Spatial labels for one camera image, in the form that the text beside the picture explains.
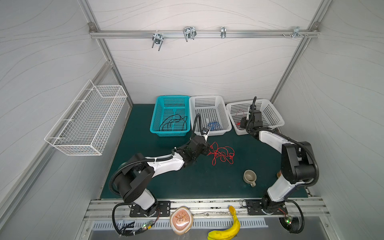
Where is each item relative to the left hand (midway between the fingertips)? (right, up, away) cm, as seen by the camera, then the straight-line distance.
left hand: (209, 138), depth 87 cm
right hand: (+27, +14, +9) cm, 31 cm away
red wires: (+11, -10, +2) cm, 15 cm away
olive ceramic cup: (+23, -21, -3) cm, 31 cm away
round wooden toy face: (-14, -35, -18) cm, 42 cm away
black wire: (-23, +9, +21) cm, 32 cm away
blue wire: (+6, +6, +20) cm, 22 cm away
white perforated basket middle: (+6, +16, +28) cm, 33 cm away
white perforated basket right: (+47, +11, +21) cm, 53 cm away
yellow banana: (+6, -37, -25) cm, 45 cm away
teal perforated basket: (-32, +22, +32) cm, 50 cm away
